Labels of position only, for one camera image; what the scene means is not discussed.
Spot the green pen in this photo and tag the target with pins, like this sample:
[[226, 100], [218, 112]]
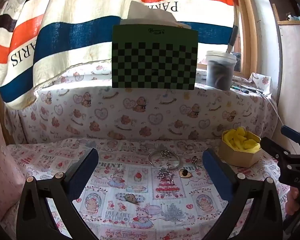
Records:
[[240, 89]]

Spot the cloud-shaped brooch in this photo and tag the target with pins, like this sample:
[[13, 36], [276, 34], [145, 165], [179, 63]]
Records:
[[130, 198]]

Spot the pink cartoon print tablecloth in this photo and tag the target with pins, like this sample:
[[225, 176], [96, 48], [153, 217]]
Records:
[[145, 205]]

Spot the crystal silver brooch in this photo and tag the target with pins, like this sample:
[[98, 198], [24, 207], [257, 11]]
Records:
[[165, 173]]

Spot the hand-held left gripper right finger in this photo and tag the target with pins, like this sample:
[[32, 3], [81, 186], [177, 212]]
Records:
[[215, 172]]

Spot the octagonal cardboard jewelry box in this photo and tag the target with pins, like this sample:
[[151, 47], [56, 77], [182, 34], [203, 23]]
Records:
[[240, 157]]

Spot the white tissue paper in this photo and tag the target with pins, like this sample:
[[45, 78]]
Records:
[[147, 12]]

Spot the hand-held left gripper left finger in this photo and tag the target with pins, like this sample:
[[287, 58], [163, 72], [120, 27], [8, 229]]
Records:
[[86, 170]]

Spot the striped orange blue white towel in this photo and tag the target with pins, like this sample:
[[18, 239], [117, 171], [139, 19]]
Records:
[[65, 17]]

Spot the yellow cloth lining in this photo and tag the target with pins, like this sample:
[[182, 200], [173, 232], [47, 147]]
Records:
[[242, 140]]

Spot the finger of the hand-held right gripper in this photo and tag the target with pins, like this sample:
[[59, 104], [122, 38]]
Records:
[[273, 146], [293, 133]]

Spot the bear print cloth cover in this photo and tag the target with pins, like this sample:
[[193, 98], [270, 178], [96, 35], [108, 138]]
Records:
[[115, 112]]

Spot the wooden cabinet panel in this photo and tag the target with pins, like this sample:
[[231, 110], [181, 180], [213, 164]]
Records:
[[293, 75]]

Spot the green checkered paper bag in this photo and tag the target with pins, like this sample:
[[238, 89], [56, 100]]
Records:
[[155, 62]]

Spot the person's right hand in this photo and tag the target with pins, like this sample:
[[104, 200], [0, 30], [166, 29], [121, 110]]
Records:
[[293, 200]]

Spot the wooden window frame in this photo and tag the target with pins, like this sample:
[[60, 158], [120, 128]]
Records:
[[250, 30]]

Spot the translucent plastic bucket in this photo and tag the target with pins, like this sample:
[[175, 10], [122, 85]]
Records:
[[220, 71]]

